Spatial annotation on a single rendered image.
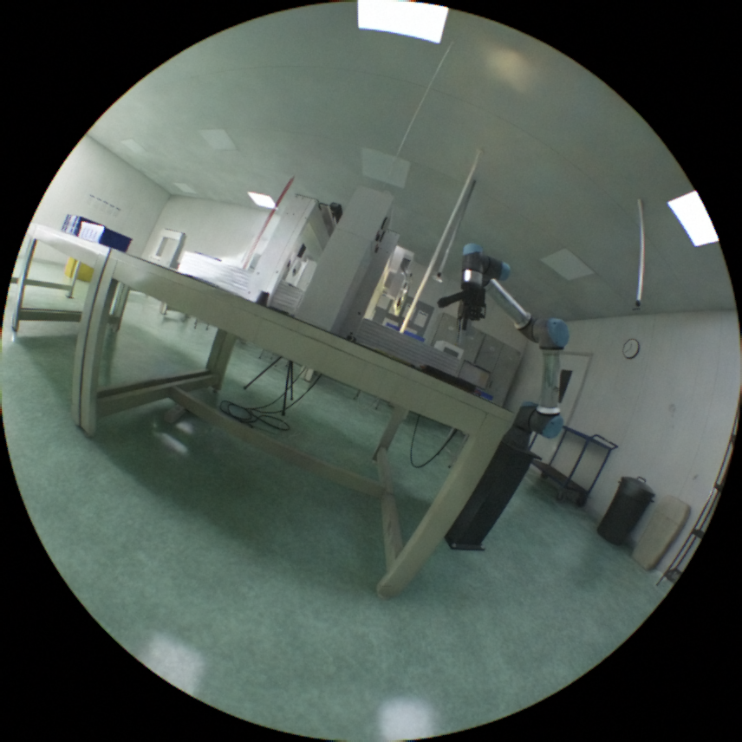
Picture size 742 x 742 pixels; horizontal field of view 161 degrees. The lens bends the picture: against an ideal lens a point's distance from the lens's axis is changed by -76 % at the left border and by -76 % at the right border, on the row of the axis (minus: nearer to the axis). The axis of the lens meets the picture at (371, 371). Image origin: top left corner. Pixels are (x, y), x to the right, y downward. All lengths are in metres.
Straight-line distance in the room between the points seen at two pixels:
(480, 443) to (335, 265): 0.62
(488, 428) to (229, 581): 0.84
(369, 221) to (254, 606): 1.16
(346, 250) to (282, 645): 1.10
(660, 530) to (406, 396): 2.87
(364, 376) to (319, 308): 0.26
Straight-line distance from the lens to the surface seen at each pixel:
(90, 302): 1.21
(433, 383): 0.62
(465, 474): 0.72
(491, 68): 2.24
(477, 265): 0.95
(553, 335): 1.16
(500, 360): 5.63
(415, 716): 0.88
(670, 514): 3.07
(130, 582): 0.87
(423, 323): 5.50
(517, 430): 1.37
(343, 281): 0.76
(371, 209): 0.85
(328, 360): 0.60
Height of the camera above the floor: 0.75
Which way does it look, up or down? 5 degrees down
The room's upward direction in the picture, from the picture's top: 23 degrees clockwise
